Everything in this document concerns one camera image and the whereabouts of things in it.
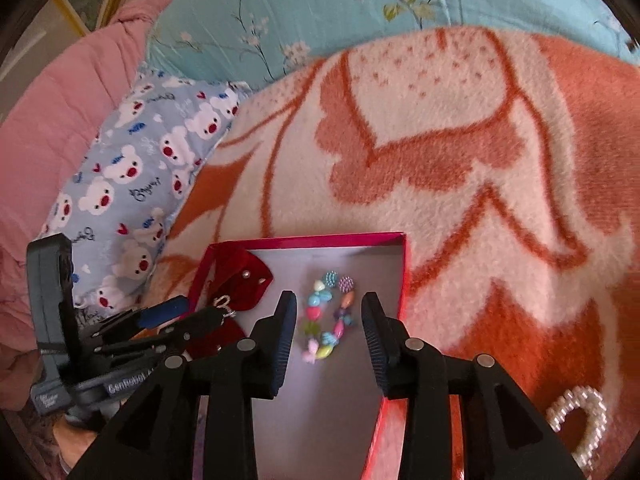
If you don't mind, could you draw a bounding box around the light blue floral pillow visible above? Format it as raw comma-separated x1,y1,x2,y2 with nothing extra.
145,0,640,93

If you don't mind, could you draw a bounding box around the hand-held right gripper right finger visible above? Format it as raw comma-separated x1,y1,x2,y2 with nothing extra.
360,291,586,480

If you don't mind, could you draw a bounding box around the pearl heart hair clip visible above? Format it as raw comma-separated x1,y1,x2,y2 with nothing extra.
545,385,608,473

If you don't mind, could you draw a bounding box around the pink quilt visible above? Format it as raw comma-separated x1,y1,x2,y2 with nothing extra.
0,0,173,411

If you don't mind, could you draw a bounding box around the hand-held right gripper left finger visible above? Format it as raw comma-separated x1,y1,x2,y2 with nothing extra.
67,290,298,480

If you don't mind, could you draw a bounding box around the dark red velvet bow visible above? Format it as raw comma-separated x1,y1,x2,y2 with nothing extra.
189,245,275,361

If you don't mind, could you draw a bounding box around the bear print pillow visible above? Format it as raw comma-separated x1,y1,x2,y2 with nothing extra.
40,62,253,318

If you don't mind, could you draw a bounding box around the colourful bead bracelet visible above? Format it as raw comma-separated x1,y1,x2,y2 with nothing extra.
300,270,358,363

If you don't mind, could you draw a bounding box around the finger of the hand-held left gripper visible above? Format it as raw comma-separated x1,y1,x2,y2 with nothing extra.
95,306,238,361
75,296,191,341

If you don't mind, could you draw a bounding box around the orange and cream blanket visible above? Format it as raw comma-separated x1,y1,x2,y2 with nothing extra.
145,27,640,480

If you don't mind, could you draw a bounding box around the red cardboard box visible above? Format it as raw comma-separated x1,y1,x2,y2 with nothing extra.
187,231,408,480

